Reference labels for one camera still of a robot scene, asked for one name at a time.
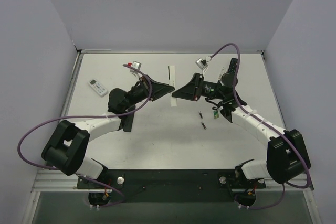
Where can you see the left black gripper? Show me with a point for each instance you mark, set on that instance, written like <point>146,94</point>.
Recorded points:
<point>151,87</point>

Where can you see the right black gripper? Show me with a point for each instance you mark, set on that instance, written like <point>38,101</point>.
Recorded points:
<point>197,86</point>

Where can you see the long white slim remote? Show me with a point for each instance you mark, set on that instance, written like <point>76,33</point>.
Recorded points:
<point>172,82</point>

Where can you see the black remote control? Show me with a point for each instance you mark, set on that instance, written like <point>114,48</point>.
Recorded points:
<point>127,121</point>

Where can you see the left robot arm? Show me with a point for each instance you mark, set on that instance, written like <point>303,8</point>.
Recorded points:
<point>67,146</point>

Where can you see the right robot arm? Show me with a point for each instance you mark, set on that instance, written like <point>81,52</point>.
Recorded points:
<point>287,156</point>

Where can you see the black TV remote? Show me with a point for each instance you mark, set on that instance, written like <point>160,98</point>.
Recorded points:
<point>232,66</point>

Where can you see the white AC remote left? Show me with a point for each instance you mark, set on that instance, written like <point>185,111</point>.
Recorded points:
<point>97,87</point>

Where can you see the green AAA battery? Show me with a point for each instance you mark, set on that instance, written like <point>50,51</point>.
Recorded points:
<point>216,115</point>

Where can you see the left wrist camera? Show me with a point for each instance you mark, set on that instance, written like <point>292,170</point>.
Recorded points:
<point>135,67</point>

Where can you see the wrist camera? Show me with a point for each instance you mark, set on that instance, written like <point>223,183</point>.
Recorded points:
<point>135,67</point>
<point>203,64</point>

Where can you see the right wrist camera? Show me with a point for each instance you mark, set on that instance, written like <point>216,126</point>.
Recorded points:
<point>203,64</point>

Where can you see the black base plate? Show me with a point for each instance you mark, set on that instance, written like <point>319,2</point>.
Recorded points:
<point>172,186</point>

